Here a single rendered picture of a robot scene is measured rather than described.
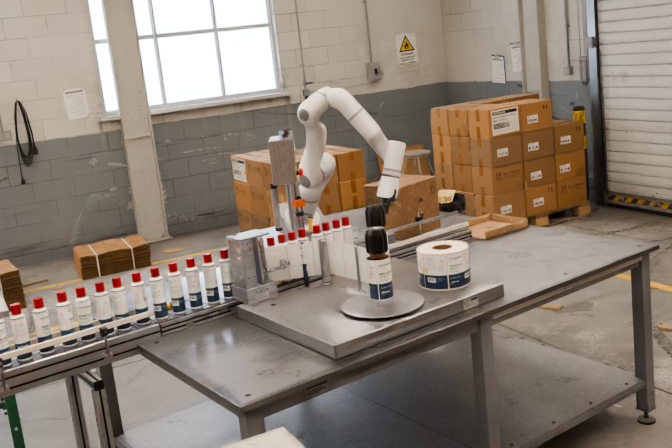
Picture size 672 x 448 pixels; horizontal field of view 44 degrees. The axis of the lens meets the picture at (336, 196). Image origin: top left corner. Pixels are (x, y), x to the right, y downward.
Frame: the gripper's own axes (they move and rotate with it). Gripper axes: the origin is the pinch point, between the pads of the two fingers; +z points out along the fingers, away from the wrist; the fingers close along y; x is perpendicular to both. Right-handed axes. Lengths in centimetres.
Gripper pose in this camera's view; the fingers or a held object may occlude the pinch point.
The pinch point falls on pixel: (385, 209)
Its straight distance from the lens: 378.1
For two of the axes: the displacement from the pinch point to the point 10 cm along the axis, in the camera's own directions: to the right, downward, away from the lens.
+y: 5.8, 0.9, -8.1
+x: 8.0, 1.5, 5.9
